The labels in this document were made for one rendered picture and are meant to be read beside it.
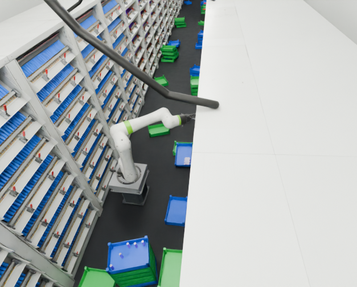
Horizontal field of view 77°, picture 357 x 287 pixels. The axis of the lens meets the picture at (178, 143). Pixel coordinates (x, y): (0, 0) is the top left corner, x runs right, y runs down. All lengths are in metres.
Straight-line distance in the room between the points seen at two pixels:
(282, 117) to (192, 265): 0.47
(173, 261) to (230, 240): 1.69
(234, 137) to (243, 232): 0.26
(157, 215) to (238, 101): 1.93
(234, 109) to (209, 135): 0.15
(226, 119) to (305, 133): 0.21
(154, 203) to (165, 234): 0.38
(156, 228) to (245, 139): 1.94
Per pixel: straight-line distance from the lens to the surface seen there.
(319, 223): 0.51
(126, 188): 2.33
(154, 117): 1.96
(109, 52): 0.68
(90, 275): 2.45
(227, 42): 1.21
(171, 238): 2.38
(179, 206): 2.53
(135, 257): 1.93
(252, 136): 0.63
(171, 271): 2.10
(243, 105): 0.74
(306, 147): 0.64
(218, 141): 0.60
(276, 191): 0.52
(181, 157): 2.90
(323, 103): 0.81
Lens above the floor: 2.16
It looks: 43 degrees down
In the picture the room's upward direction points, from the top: 6 degrees counter-clockwise
